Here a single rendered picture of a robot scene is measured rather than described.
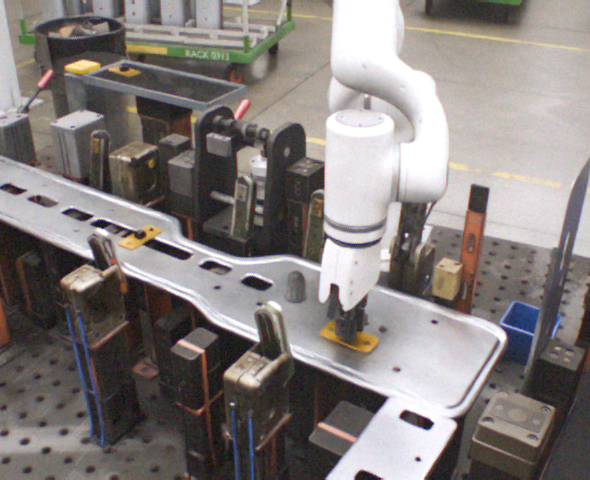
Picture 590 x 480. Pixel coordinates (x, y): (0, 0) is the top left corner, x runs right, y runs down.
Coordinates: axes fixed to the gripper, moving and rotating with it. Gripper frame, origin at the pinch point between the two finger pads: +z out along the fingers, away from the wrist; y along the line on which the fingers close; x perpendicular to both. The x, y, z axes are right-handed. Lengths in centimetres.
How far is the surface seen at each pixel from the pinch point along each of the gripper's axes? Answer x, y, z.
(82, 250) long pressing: -53, 4, 4
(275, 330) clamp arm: -4.2, 13.1, -5.4
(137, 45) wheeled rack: -329, -288, 79
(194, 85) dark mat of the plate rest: -62, -41, -12
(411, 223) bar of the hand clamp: 0.1, -19.5, -7.2
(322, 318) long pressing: -6.0, -2.3, 3.3
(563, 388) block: 30.8, -1.1, -1.3
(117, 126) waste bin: -247, -185, 88
